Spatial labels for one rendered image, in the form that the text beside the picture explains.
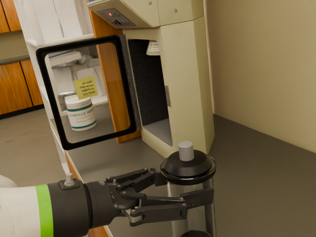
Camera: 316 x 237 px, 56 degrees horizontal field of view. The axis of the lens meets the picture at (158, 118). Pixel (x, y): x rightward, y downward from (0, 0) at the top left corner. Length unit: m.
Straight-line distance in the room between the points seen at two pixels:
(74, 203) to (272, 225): 0.49
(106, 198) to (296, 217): 0.50
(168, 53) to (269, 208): 0.50
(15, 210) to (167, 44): 0.61
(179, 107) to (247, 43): 0.44
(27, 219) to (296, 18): 0.93
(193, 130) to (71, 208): 0.61
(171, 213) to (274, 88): 0.78
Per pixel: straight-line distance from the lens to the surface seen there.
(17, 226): 0.47
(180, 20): 0.91
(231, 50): 1.32
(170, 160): 0.58
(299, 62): 1.09
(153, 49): 1.00
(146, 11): 0.86
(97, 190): 0.51
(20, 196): 0.49
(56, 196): 0.49
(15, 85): 5.87
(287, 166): 1.03
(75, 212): 0.48
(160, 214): 0.51
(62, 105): 1.15
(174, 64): 0.91
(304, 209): 0.86
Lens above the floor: 1.46
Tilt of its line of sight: 20 degrees down
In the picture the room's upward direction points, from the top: 9 degrees counter-clockwise
